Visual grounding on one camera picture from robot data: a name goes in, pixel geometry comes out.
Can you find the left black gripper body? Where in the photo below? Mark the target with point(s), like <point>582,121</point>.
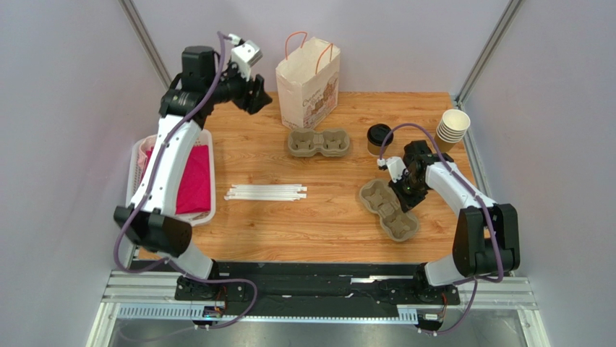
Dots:
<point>235,88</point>

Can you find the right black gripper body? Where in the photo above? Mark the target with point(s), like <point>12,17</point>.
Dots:
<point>410,193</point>

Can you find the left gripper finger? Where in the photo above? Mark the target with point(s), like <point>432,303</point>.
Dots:
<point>256,102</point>
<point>258,85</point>

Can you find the cardboard cup carrier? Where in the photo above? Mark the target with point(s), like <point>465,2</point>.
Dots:
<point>331,143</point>
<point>379,199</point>

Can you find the white paper takeout bag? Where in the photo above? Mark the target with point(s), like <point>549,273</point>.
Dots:
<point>307,80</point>

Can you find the black plastic cup lid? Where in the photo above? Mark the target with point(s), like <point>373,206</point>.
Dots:
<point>379,134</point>

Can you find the brown paper coffee cup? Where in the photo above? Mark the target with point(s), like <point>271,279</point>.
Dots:
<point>375,150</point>

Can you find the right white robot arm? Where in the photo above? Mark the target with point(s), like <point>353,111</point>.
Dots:
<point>486,241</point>

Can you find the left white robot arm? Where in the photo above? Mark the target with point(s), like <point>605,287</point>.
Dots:
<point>207,78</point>

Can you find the white plastic basket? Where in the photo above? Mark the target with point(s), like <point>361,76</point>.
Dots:
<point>141,151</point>

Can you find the stack of paper cups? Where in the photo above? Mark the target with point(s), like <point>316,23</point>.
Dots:
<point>451,129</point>

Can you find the bundle of wrapped straws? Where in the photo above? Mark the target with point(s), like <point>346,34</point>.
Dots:
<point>266,192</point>

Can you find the pink folded cloth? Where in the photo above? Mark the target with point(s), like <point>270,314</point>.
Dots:
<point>194,194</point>

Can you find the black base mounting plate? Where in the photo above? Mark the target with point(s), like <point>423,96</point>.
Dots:
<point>311,290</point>

